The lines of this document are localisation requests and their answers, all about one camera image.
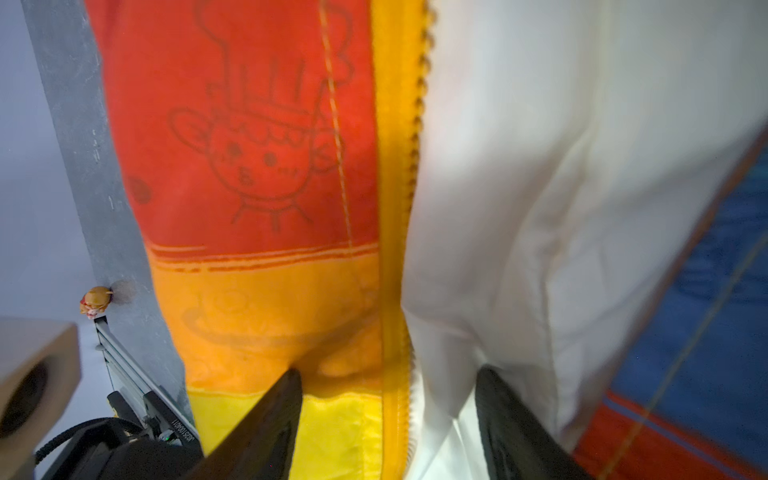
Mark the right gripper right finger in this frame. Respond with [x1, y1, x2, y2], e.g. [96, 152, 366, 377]
[475, 366, 590, 480]

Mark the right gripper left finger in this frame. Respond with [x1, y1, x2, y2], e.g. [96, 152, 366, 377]
[184, 369, 303, 480]

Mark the rainbow striped jacket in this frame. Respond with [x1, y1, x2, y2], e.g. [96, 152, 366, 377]
[85, 1, 767, 479]

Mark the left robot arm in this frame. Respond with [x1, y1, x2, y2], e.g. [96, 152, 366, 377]
[34, 417, 203, 479]

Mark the small orange red toy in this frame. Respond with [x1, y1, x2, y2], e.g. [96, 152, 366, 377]
[79, 286, 113, 320]

